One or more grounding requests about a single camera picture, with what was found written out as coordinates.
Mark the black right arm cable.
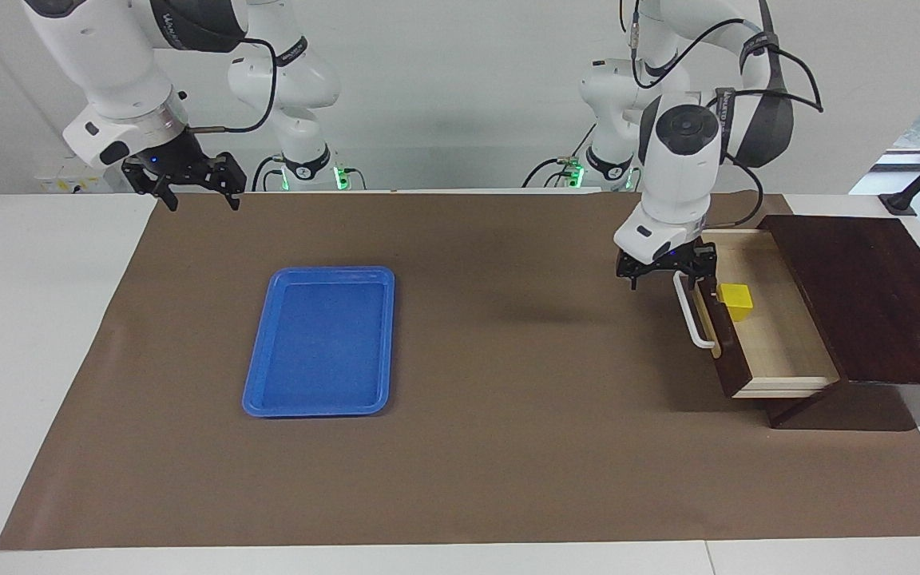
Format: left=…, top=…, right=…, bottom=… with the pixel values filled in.
left=188, top=36, right=280, bottom=133

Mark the yellow cube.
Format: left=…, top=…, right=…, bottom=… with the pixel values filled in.
left=719, top=284, right=755, bottom=323

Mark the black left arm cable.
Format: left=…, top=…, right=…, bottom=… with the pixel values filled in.
left=620, top=0, right=825, bottom=231

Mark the blue plastic tray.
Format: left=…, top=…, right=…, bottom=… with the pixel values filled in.
left=242, top=266, right=395, bottom=418

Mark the black base cable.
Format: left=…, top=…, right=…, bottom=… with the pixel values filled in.
left=521, top=124, right=598, bottom=189
left=251, top=156, right=287, bottom=192

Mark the yellow labelled white box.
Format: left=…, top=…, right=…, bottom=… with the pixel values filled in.
left=41, top=176, right=113, bottom=195

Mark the brown table mat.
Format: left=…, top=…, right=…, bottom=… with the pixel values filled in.
left=0, top=192, right=920, bottom=552

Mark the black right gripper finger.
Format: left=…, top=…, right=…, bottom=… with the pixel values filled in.
left=133, top=176, right=180, bottom=213
left=216, top=155, right=248, bottom=212

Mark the dark wooden cabinet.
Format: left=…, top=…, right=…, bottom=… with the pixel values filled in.
left=757, top=214, right=920, bottom=430

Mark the white drawer handle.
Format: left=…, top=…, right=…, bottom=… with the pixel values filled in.
left=672, top=272, right=716, bottom=352

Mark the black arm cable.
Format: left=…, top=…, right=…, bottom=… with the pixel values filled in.
left=188, top=36, right=280, bottom=133
left=620, top=0, right=825, bottom=231

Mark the wooden drawer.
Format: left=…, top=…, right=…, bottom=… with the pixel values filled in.
left=692, top=228, right=843, bottom=400

